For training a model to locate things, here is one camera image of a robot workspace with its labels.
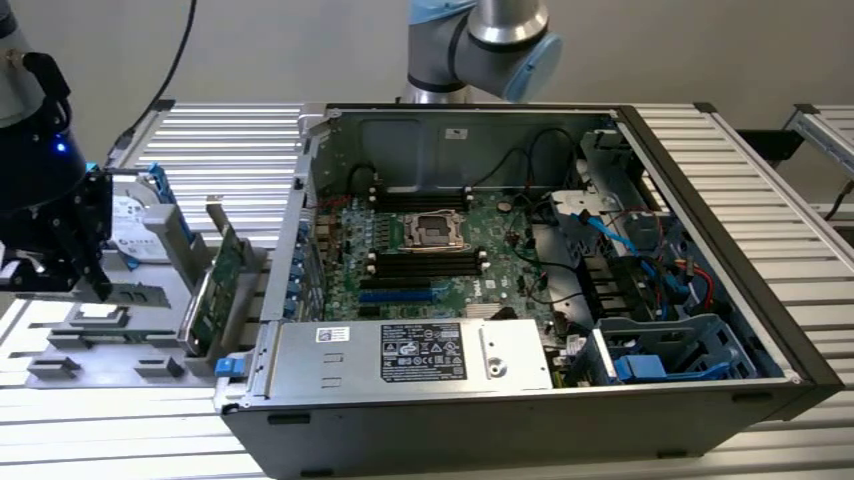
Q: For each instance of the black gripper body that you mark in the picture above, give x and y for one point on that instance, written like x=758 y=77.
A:
x=40 y=170

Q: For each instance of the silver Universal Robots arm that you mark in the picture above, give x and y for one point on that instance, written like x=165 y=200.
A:
x=493 y=30

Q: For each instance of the black RAM slot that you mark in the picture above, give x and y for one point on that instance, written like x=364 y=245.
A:
x=420 y=208
x=420 y=202
x=420 y=197
x=423 y=272
x=423 y=254
x=423 y=266
x=423 y=260
x=420 y=192

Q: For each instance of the silver hard disk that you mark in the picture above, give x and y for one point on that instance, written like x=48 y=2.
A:
x=133 y=220

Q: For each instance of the green graphics card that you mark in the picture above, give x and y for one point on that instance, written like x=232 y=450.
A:
x=223 y=280

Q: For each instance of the grey parts rack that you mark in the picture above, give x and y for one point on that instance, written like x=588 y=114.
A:
x=120 y=360

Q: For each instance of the blue case latch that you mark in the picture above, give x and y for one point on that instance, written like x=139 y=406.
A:
x=232 y=365

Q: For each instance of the black expansion slot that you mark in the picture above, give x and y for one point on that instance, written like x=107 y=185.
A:
x=396 y=312
x=395 y=284

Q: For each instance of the blue expansion slot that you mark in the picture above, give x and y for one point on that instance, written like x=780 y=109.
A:
x=396 y=296

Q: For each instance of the silver power supply box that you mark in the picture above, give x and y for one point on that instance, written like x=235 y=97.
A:
x=373 y=360

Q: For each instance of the CPU socket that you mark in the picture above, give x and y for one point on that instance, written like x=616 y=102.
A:
x=432 y=231

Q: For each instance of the green motherboard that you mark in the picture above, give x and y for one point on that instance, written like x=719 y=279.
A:
x=493 y=235

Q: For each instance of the silver chipset heatsink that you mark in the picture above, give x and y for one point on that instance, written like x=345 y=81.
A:
x=487 y=312

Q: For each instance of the black open PC case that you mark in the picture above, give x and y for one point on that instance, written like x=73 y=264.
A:
x=467 y=430

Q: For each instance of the metal drive cage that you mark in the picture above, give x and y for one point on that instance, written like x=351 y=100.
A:
x=600 y=200

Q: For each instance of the grey disk bay cage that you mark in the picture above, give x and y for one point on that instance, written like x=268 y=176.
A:
x=694 y=345

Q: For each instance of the aluminium side table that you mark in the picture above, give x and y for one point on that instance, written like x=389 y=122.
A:
x=827 y=135

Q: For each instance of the blue disk caddy rail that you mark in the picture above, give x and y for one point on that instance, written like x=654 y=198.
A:
x=159 y=182

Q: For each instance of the black table bracket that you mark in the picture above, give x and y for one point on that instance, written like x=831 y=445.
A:
x=770 y=145

